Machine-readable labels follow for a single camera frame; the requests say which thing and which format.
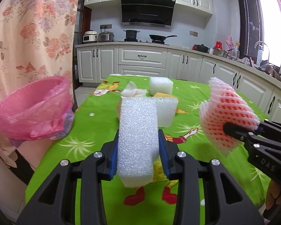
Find green cartoon tablecloth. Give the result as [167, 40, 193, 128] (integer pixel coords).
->
[25, 74, 272, 225]

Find black stock pot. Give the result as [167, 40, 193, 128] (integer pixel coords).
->
[124, 29, 140, 42]

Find black red casserole pot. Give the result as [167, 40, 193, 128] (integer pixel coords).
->
[192, 44, 210, 53]

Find floral peach curtain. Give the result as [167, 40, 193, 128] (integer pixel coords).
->
[0, 0, 82, 167]

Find chrome sink faucet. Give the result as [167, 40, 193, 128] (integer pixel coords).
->
[254, 41, 269, 66]

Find small pink foam fruit net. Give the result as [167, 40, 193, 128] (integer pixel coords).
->
[200, 77, 260, 156]

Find long white foam block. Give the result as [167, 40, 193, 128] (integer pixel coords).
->
[117, 97, 178, 188]

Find dark framed window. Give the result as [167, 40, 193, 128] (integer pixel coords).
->
[238, 0, 281, 67]

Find pink lined trash bin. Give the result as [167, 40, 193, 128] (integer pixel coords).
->
[0, 76, 74, 147]

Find pink thermos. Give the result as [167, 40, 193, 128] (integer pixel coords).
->
[225, 36, 234, 56]

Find steel bowl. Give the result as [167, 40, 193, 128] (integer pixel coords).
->
[213, 48, 232, 58]

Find wall power socket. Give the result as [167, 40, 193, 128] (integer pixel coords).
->
[100, 24, 112, 29]

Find yellow sponge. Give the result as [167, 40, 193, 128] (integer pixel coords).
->
[153, 92, 177, 98]

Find white rice cooker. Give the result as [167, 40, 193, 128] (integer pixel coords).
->
[83, 31, 97, 43]

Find steel pressure cooker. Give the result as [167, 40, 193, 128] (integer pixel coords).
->
[98, 31, 114, 42]

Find white lower cabinets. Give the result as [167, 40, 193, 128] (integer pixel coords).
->
[76, 42, 281, 123]

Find right hand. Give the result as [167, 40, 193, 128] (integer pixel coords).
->
[265, 180, 281, 210]

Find white foam cube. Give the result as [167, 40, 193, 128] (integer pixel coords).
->
[149, 77, 173, 95]

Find black range hood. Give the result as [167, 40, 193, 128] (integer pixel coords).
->
[121, 0, 176, 27]

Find white tissue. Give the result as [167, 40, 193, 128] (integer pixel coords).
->
[121, 81, 147, 98]

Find black frying pan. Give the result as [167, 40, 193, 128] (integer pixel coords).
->
[149, 34, 177, 44]

